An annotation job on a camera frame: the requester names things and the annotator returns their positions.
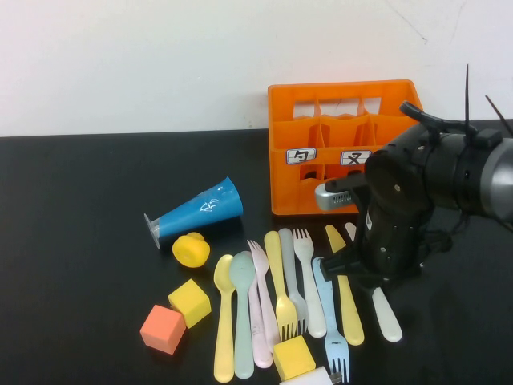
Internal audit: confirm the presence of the yellow foam cube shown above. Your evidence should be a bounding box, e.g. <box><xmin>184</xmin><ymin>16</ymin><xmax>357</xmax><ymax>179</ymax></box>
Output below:
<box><xmin>273</xmin><ymin>334</ymin><xmax>317</xmax><ymax>382</ymax></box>
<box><xmin>168</xmin><ymin>278</ymin><xmax>212</xmax><ymax>329</ymax></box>

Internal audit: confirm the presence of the pink plastic knife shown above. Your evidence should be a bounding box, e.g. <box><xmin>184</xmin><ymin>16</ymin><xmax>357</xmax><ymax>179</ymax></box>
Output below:
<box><xmin>248</xmin><ymin>276</ymin><xmax>274</xmax><ymax>369</ymax></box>

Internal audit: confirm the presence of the orange plastic cutlery crate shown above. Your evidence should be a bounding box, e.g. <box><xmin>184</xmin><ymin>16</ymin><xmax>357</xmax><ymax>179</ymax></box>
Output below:
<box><xmin>267</xmin><ymin>79</ymin><xmax>426</xmax><ymax>217</ymax></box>

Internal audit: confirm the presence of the blue cone cup clear base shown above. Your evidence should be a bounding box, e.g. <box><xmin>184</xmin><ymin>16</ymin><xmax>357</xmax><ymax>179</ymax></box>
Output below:
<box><xmin>143</xmin><ymin>176</ymin><xmax>244</xmax><ymax>250</ymax></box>

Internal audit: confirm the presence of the white power adapter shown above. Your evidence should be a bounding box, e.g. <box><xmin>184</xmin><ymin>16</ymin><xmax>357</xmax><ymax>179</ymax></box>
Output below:
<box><xmin>279</xmin><ymin>365</ymin><xmax>342</xmax><ymax>385</ymax></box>

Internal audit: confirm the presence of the pink plastic fork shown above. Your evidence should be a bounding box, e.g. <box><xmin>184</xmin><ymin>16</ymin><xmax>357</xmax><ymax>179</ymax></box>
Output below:
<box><xmin>247</xmin><ymin>239</ymin><xmax>281</xmax><ymax>342</ymax></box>

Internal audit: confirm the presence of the orange foam cube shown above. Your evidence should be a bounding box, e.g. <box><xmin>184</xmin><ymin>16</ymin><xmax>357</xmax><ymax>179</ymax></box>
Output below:
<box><xmin>139</xmin><ymin>304</ymin><xmax>187</xmax><ymax>356</ymax></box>

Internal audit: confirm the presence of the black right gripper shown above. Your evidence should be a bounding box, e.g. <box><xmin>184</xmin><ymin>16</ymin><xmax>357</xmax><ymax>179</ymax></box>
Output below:
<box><xmin>321</xmin><ymin>222</ymin><xmax>433</xmax><ymax>296</ymax></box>

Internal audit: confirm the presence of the black camera cable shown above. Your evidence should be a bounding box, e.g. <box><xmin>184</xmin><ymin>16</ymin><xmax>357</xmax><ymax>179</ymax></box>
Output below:
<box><xmin>398</xmin><ymin>101</ymin><xmax>478</xmax><ymax>136</ymax></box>

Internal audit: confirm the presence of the black zip tie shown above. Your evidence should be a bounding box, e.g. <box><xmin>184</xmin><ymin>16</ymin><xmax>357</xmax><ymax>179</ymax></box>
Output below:
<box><xmin>484</xmin><ymin>95</ymin><xmax>513</xmax><ymax>136</ymax></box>
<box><xmin>463</xmin><ymin>63</ymin><xmax>473</xmax><ymax>136</ymax></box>

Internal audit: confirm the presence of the white plastic knife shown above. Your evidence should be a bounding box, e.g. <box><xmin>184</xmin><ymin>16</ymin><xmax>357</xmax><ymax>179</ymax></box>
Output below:
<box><xmin>344</xmin><ymin>221</ymin><xmax>403</xmax><ymax>343</ymax></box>

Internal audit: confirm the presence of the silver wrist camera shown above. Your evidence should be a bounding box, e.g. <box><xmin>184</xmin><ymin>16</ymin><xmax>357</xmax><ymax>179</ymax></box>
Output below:
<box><xmin>314</xmin><ymin>179</ymin><xmax>370</xmax><ymax>212</ymax></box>

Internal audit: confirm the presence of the white label spoon character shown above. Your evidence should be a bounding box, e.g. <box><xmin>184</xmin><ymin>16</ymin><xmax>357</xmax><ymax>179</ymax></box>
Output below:
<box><xmin>285</xmin><ymin>147</ymin><xmax>317</xmax><ymax>165</ymax></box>

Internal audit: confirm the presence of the teal plastic spoon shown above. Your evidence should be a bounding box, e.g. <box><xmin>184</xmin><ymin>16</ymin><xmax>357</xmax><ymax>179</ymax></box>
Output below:
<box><xmin>229</xmin><ymin>251</ymin><xmax>257</xmax><ymax>380</ymax></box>

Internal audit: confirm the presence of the yellow plastic knife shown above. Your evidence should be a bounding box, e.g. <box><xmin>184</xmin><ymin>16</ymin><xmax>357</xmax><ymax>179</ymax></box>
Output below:
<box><xmin>325</xmin><ymin>224</ymin><xmax>365</xmax><ymax>347</ymax></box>

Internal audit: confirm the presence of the yellow plastic fork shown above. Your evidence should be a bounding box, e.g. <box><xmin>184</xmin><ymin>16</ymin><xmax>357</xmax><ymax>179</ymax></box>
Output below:
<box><xmin>264</xmin><ymin>230</ymin><xmax>298</xmax><ymax>341</ymax></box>

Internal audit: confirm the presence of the blue plastic fork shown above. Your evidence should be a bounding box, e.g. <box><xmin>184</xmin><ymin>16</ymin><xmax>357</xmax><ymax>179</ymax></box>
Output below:
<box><xmin>311</xmin><ymin>256</ymin><xmax>350</xmax><ymax>383</ymax></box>

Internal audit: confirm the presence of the white plastic fork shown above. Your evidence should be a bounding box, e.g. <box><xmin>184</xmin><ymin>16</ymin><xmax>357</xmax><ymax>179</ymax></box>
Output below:
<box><xmin>293</xmin><ymin>228</ymin><xmax>328</xmax><ymax>338</ymax></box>

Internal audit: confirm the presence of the yellow round plastic toy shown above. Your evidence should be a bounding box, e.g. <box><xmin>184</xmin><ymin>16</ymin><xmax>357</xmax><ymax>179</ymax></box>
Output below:
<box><xmin>172</xmin><ymin>232</ymin><xmax>211</xmax><ymax>269</ymax></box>

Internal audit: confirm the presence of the yellow plastic spoon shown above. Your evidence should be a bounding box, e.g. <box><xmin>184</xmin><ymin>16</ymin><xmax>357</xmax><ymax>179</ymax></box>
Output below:
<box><xmin>213</xmin><ymin>253</ymin><xmax>236</xmax><ymax>383</ymax></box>

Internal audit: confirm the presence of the white label fork character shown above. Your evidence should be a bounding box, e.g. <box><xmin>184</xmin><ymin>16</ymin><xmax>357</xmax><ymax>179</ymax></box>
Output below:
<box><xmin>340</xmin><ymin>149</ymin><xmax>372</xmax><ymax>167</ymax></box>

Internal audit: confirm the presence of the grey plastic fork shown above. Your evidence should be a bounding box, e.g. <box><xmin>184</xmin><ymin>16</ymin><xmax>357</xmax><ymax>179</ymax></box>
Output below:
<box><xmin>278</xmin><ymin>228</ymin><xmax>308</xmax><ymax>334</ymax></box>

